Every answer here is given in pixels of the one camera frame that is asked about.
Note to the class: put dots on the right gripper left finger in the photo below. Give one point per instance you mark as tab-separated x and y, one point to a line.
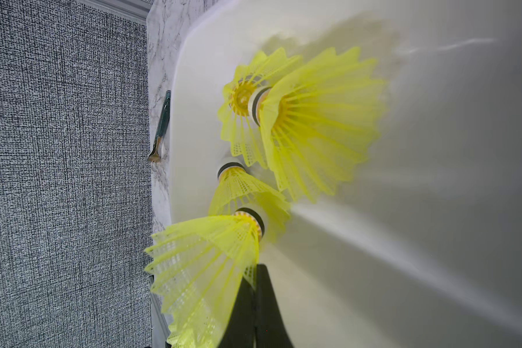
240	332

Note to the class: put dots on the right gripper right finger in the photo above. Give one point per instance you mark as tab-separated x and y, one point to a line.
269	329

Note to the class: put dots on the yellow shuttlecock six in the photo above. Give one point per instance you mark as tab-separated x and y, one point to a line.
198	266

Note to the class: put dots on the white plastic storage box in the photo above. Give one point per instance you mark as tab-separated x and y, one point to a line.
423	248

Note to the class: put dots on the yellow shuttlecock one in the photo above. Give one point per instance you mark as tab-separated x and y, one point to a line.
238	125

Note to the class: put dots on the yellow shuttlecock two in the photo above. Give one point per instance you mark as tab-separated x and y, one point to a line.
317	122

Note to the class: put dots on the yellow shuttlecock five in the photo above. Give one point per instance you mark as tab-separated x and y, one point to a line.
236	188

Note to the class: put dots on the green handled brush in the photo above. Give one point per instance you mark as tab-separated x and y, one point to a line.
162	127

